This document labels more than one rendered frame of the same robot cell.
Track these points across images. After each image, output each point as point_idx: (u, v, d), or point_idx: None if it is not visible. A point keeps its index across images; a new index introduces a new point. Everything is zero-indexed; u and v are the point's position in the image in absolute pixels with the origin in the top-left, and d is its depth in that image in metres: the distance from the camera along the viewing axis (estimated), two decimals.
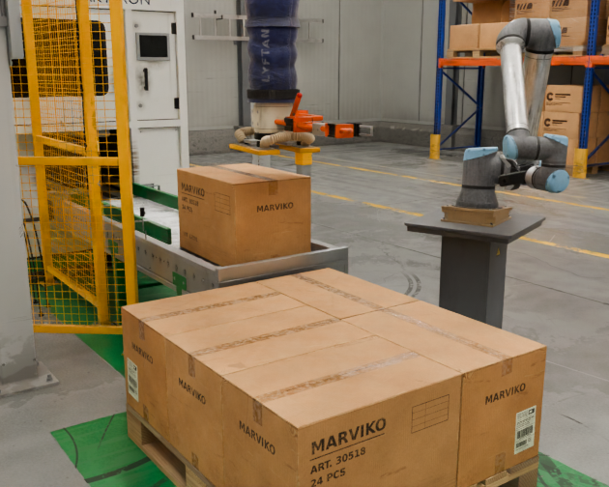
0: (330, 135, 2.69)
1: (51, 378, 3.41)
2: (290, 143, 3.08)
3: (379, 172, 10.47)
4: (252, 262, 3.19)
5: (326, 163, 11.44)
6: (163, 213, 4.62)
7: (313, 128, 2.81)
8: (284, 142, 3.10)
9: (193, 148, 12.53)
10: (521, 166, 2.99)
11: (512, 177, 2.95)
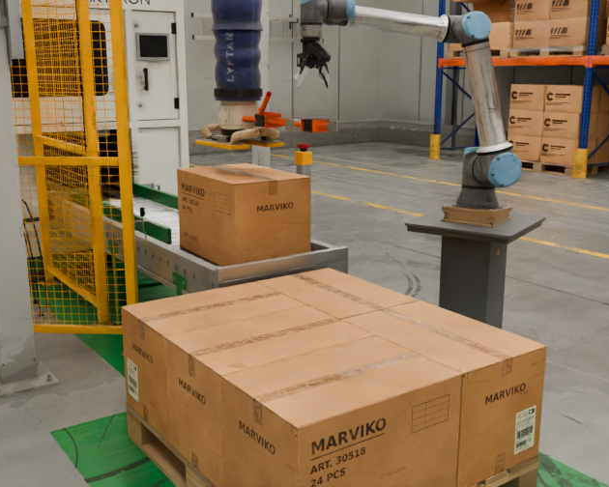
0: (305, 129, 2.97)
1: (51, 378, 3.41)
2: (258, 138, 3.34)
3: (379, 172, 10.47)
4: (252, 262, 3.19)
5: (326, 163, 11.44)
6: (163, 213, 4.62)
7: (287, 123, 3.08)
8: (252, 137, 3.35)
9: (193, 148, 12.53)
10: (304, 56, 2.93)
11: (318, 49, 2.88)
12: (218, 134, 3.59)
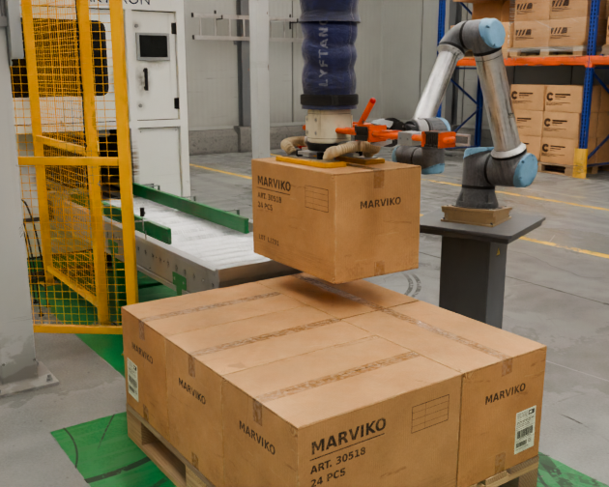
0: (428, 145, 2.40)
1: (51, 378, 3.41)
2: (356, 155, 2.77)
3: None
4: (252, 262, 3.19)
5: None
6: (163, 213, 4.62)
7: (400, 136, 2.51)
8: (349, 153, 2.78)
9: (193, 148, 12.53)
10: None
11: None
12: (302, 149, 3.03)
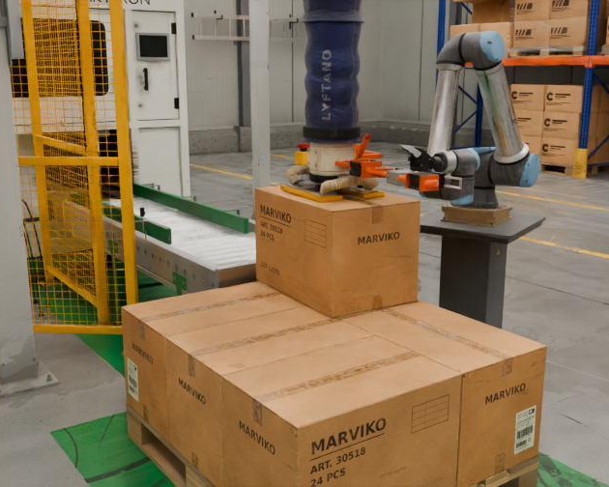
0: (411, 187, 2.39)
1: (51, 378, 3.41)
2: (353, 188, 2.78)
3: None
4: (252, 262, 3.19)
5: None
6: (163, 213, 4.62)
7: (389, 176, 2.51)
8: (346, 186, 2.80)
9: (193, 148, 12.53)
10: None
11: None
12: (307, 178, 3.06)
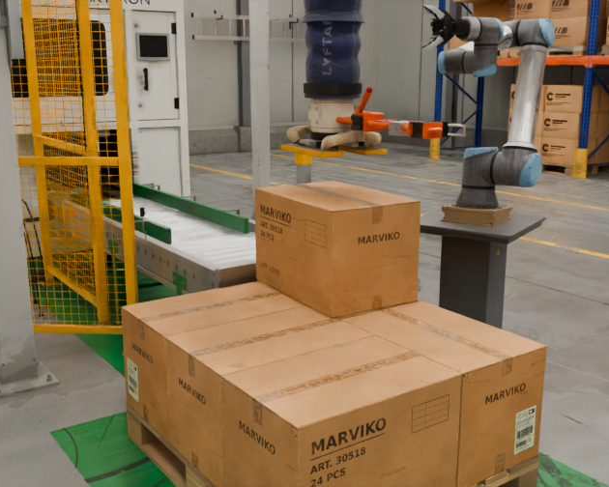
0: (414, 135, 2.35)
1: (51, 378, 3.41)
2: (355, 144, 2.74)
3: (379, 172, 10.47)
4: (252, 262, 3.19)
5: (326, 163, 11.44)
6: (163, 213, 4.62)
7: (391, 127, 2.47)
8: (348, 143, 2.75)
9: (193, 148, 12.53)
10: None
11: None
12: (308, 138, 3.02)
